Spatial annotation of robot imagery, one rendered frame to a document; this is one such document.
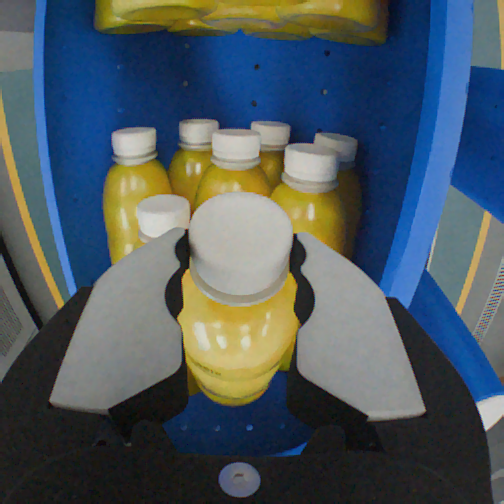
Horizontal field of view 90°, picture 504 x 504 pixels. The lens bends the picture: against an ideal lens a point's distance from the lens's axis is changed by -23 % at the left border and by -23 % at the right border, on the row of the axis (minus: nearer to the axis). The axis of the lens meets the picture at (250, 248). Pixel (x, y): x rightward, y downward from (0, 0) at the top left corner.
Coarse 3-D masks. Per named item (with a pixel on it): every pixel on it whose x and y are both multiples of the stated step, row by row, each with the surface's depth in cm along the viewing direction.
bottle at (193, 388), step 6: (138, 234) 23; (144, 234) 23; (138, 240) 24; (144, 240) 22; (150, 240) 22; (138, 246) 23; (186, 360) 27; (192, 378) 28; (192, 384) 29; (192, 390) 29; (198, 390) 30
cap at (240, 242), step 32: (192, 224) 12; (224, 224) 12; (256, 224) 12; (288, 224) 12; (192, 256) 12; (224, 256) 11; (256, 256) 11; (288, 256) 12; (224, 288) 12; (256, 288) 12
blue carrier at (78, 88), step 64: (64, 0) 15; (448, 0) 7; (64, 64) 18; (128, 64) 25; (192, 64) 30; (320, 64) 29; (384, 64) 24; (448, 64) 9; (64, 128) 21; (384, 128) 26; (448, 128) 11; (64, 192) 22; (384, 192) 27; (64, 256) 22; (384, 256) 28; (192, 448) 25; (256, 448) 26
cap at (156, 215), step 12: (144, 204) 22; (156, 204) 23; (168, 204) 23; (180, 204) 23; (144, 216) 21; (156, 216) 21; (168, 216) 21; (180, 216) 22; (144, 228) 22; (156, 228) 22; (168, 228) 22
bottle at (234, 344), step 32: (192, 288) 14; (288, 288) 14; (192, 320) 14; (224, 320) 13; (256, 320) 13; (288, 320) 14; (192, 352) 15; (224, 352) 14; (256, 352) 14; (224, 384) 18; (256, 384) 19
